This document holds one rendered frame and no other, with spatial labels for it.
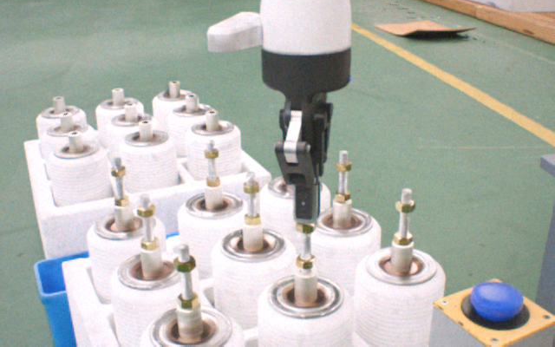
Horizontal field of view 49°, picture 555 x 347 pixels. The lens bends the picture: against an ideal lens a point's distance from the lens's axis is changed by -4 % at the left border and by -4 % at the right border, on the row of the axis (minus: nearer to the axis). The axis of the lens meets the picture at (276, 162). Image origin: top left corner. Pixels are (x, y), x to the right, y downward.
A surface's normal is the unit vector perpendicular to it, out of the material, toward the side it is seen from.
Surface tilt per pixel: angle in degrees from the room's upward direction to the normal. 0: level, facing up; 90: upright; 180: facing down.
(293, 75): 90
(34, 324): 0
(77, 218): 90
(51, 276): 88
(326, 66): 89
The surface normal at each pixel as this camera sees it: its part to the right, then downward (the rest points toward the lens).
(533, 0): 0.18, 0.36
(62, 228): 0.42, 0.33
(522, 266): -0.02, -0.93
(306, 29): -0.04, 0.36
